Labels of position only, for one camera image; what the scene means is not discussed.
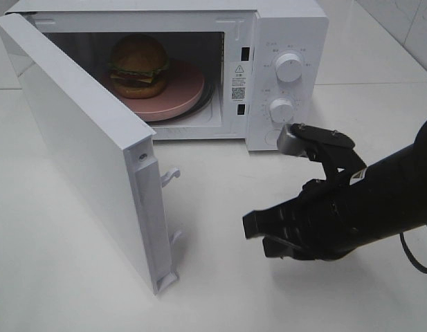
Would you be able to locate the round white door release button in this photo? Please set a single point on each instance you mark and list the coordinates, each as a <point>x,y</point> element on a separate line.
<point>271,137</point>

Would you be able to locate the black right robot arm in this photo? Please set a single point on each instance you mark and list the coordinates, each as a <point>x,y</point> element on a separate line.
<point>354,205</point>

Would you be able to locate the white warning label sticker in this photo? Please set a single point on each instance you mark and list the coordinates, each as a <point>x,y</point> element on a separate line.
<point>238,76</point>

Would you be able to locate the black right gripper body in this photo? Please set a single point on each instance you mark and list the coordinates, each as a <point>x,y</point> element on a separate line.
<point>323,225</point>

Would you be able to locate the pink round plate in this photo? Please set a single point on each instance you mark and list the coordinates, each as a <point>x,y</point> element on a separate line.
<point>179,70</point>

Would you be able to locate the burger with lettuce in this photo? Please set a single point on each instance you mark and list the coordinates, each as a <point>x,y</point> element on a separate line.
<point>138,67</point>

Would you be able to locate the white microwave oven body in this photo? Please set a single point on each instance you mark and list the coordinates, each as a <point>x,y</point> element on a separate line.
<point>259,58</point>

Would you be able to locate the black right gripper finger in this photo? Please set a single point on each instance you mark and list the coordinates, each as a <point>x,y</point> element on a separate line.
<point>281,221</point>
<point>279,247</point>

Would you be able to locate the white microwave knob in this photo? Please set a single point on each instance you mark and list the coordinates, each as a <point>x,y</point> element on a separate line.
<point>288,67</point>
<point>281,110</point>

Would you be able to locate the white microwave door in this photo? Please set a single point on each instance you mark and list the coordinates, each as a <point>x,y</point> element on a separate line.
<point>103,148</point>

